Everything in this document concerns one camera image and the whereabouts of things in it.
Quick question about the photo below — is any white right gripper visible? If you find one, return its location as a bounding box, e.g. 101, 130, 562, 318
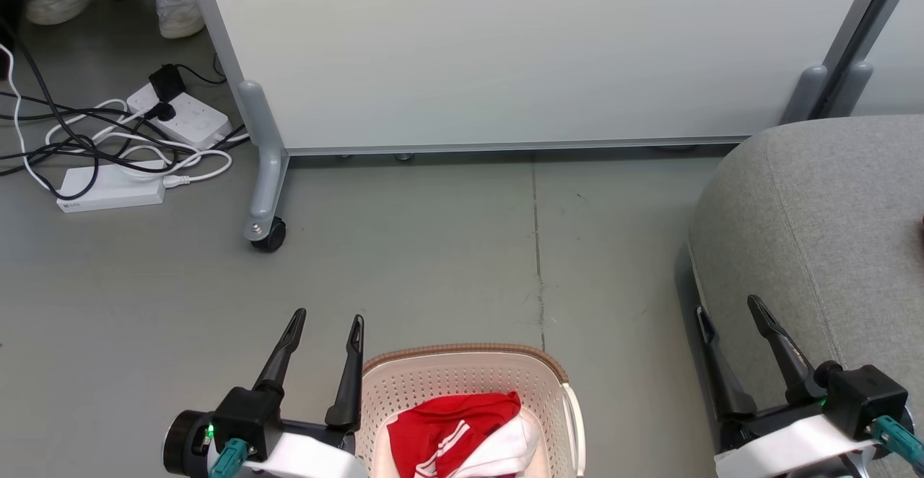
695, 294, 890, 478

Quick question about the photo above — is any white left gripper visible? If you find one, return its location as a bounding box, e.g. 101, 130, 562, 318
244, 308, 370, 478

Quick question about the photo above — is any red and white garment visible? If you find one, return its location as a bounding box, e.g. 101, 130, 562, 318
386, 390, 523, 478

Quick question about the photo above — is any grey fabric sofa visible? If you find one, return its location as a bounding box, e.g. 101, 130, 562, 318
686, 113, 924, 478

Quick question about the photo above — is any black caster wheel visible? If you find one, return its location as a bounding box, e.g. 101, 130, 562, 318
250, 218, 288, 253

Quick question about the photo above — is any cream perforated laundry basket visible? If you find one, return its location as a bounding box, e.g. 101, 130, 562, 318
359, 343, 586, 478

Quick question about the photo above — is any grey partition leg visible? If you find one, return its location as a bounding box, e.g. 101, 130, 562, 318
830, 61, 875, 118
237, 79, 292, 242
783, 64, 832, 126

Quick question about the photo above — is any long white power strip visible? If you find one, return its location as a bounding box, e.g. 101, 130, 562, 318
56, 163, 168, 213

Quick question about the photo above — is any square white power strip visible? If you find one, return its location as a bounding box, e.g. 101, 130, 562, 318
126, 81, 233, 151

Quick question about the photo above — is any black power adapter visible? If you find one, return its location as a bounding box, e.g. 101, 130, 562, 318
149, 64, 187, 104

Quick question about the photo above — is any narrow white partition panel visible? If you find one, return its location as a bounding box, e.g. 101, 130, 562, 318
855, 0, 924, 116

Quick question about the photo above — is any large white partition panel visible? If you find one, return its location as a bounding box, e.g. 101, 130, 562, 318
180, 0, 896, 158

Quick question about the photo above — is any left teal camera connector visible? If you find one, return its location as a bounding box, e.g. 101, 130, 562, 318
208, 438, 250, 478

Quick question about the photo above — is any teal camera connector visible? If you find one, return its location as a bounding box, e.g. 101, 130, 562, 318
868, 416, 924, 466
208, 438, 250, 478

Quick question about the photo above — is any right teal camera connector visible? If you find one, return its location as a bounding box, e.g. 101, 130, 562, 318
868, 416, 924, 466

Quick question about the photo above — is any tangle of cables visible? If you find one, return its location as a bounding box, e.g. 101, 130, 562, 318
45, 98, 250, 188

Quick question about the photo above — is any thin black adapter cable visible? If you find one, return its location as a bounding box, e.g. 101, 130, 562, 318
176, 62, 229, 87

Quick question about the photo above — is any thin white cable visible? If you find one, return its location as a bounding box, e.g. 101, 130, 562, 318
0, 43, 57, 193

